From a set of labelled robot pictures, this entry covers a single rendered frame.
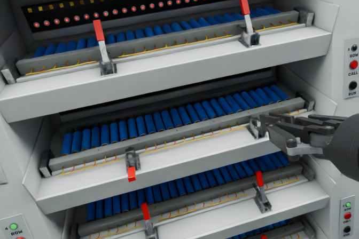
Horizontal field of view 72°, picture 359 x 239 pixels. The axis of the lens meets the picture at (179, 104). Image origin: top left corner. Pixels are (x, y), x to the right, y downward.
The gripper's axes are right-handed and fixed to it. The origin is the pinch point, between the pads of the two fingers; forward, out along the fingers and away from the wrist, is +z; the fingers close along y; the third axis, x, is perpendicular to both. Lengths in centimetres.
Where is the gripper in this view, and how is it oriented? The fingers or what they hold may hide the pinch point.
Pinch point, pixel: (276, 123)
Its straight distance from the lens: 47.2
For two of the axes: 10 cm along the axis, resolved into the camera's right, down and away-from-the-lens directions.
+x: -2.1, -9.7, -1.1
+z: -1.6, -0.7, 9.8
